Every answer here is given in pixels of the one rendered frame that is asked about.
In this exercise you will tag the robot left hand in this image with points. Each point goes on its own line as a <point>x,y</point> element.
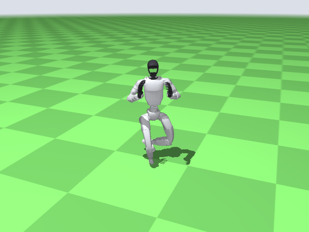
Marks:
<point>169,89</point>

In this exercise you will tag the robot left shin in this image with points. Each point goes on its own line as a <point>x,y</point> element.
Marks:
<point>159,141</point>

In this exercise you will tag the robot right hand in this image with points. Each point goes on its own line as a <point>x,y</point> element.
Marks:
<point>140,92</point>

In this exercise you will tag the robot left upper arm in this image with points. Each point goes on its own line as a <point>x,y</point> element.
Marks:
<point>174,90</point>

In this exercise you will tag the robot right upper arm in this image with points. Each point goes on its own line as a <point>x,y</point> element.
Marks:
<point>135,88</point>

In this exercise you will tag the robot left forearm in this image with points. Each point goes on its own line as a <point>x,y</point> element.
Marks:
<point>175,96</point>

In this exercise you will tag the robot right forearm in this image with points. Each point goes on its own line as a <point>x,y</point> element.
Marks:
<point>133,98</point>

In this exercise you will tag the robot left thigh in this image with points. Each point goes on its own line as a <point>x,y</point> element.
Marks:
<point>168,128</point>

